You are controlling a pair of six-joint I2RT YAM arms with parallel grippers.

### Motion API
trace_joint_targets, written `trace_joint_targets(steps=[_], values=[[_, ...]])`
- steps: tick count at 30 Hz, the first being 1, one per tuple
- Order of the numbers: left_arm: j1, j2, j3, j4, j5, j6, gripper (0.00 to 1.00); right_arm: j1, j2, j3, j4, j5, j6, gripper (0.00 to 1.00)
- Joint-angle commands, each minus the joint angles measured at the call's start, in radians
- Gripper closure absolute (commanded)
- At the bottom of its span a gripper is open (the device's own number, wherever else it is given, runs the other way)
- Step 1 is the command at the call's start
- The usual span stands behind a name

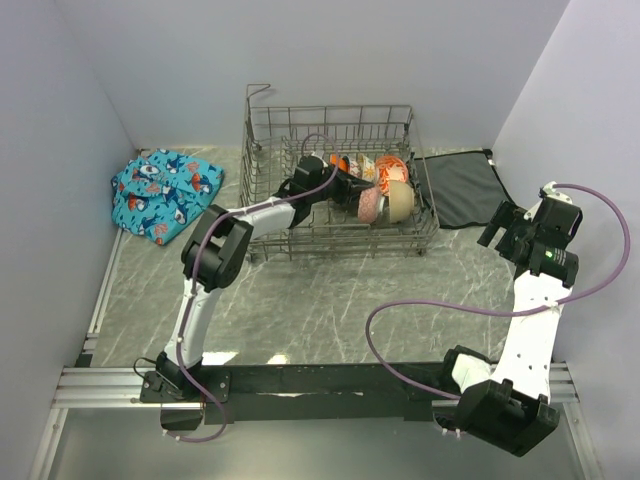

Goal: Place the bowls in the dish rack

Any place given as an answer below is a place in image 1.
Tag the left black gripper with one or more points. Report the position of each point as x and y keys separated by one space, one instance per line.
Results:
x=349 y=188

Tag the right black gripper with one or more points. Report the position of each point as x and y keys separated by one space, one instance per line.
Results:
x=509 y=217

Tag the blue triangle pattern bowl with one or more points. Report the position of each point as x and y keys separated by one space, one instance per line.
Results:
x=354 y=168

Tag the white bowl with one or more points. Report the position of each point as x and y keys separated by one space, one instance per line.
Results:
x=342 y=162
x=400 y=201

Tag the black leaf pattern bowl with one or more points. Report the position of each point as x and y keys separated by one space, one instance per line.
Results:
x=372 y=207

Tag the orange flower pattern bowl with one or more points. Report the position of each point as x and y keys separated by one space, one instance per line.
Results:
x=366 y=169

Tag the red floral bowl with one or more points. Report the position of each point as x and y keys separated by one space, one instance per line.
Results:
x=390 y=168

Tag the grey wire dish rack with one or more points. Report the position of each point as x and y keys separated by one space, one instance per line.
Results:
x=292 y=149

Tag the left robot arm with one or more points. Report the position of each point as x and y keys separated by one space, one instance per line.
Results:
x=213 y=256

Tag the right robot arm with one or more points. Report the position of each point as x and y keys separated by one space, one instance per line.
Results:
x=508 y=405

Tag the dark grey folded cloth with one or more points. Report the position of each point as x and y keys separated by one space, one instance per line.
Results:
x=463 y=188

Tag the blue shark print cloth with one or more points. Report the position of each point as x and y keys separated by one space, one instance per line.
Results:
x=158 y=195

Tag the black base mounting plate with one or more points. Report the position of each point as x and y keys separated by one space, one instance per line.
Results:
x=244 y=393

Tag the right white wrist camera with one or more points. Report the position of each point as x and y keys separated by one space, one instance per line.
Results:
x=549 y=190

